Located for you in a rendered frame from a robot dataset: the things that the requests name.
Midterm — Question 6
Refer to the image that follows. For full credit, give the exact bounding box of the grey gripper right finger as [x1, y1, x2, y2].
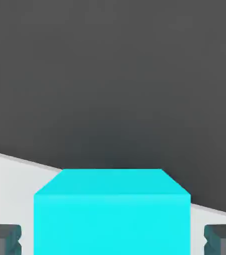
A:
[204, 224, 226, 255]

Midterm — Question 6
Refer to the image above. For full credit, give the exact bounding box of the small cyan cube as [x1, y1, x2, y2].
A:
[33, 168, 192, 255]

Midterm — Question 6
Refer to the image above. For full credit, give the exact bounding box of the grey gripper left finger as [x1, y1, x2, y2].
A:
[0, 224, 22, 255]

